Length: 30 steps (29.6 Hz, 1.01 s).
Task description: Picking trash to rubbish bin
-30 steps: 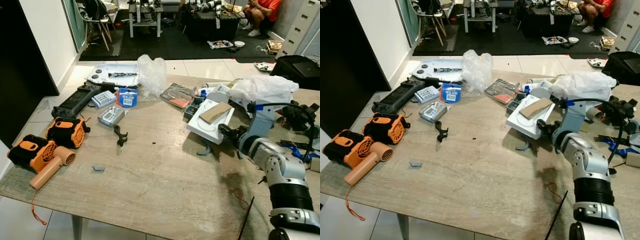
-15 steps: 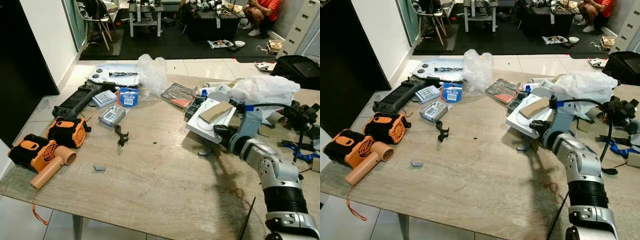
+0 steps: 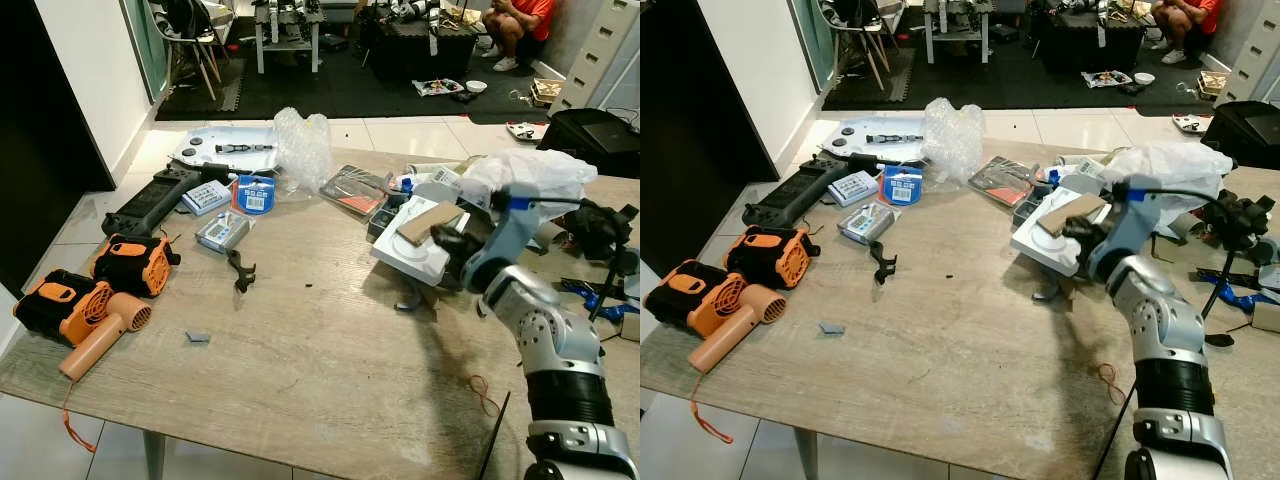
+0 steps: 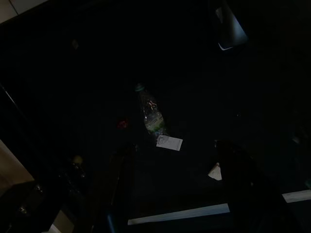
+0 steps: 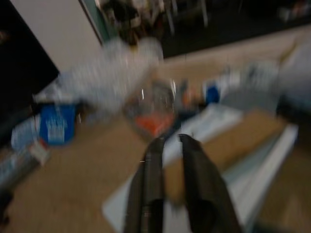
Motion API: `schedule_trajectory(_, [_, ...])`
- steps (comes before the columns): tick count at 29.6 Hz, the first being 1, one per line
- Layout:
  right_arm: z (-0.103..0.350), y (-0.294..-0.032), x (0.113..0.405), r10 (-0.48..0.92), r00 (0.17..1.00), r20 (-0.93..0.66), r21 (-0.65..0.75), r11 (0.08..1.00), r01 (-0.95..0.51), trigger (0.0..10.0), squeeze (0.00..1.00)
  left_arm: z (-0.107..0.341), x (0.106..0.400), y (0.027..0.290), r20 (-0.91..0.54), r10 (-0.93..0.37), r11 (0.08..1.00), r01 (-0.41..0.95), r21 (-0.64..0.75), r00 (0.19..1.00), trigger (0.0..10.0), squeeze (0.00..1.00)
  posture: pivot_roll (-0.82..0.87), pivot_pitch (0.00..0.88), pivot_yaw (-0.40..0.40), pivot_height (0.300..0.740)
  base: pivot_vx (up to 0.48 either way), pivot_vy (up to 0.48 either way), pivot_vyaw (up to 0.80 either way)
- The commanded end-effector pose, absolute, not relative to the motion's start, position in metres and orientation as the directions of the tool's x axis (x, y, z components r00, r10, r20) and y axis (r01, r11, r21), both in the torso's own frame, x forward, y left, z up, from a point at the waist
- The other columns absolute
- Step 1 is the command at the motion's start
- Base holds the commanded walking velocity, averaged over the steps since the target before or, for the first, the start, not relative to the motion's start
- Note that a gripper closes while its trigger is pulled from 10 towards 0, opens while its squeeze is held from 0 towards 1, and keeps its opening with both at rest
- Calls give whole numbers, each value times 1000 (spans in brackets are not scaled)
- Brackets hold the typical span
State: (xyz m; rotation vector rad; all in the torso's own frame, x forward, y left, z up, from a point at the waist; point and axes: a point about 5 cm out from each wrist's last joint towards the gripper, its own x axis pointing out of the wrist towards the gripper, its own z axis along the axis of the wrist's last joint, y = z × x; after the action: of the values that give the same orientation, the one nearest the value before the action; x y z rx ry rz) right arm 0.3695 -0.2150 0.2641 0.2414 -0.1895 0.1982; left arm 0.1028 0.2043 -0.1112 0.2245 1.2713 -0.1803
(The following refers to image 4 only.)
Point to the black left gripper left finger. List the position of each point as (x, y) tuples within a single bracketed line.
[(121, 184)]

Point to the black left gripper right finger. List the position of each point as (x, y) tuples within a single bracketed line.
[(247, 194)]

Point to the white paper scrap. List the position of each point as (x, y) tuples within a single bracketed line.
[(215, 172)]

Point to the small red crumpled wrapper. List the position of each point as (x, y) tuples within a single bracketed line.
[(122, 123)]

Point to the white paper card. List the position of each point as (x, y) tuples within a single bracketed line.
[(170, 142)]

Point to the white trim strip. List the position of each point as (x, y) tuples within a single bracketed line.
[(179, 214)]

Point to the clear plastic bottle green cap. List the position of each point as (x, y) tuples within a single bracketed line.
[(151, 114)]

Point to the dark glossy box-shaped object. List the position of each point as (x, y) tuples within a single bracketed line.
[(230, 26)]

